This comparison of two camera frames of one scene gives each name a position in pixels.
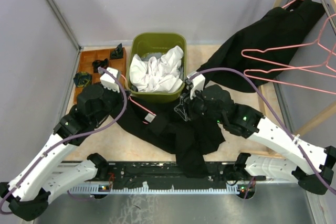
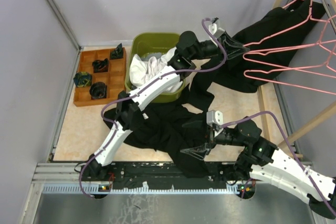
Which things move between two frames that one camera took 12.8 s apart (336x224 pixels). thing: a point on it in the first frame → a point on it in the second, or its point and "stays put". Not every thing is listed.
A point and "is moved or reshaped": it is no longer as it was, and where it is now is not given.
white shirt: x=154 y=75 stays put
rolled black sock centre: x=96 y=64 stays put
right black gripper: x=188 y=105 → x=199 y=151
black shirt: x=263 y=49 stays put
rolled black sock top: x=118 y=53 stays put
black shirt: x=172 y=135 is moved or reshaped
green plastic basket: x=146 y=44 stays put
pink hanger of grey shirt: x=245 y=72 stays put
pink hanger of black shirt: x=136 y=103 → x=244 y=46
